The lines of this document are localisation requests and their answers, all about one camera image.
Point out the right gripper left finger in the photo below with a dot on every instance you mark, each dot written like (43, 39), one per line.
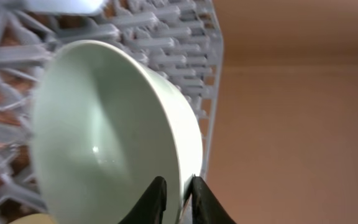
(150, 206)

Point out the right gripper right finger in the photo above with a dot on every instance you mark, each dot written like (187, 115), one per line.
(206, 208)

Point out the green bowl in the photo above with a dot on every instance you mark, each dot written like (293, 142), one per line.
(103, 127)

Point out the yellow cup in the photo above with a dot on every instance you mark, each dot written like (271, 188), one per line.
(38, 218)

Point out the small light blue bowl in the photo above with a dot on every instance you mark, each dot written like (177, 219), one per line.
(65, 7)

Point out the grey dishwasher rack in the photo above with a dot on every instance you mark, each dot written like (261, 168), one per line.
(181, 40)

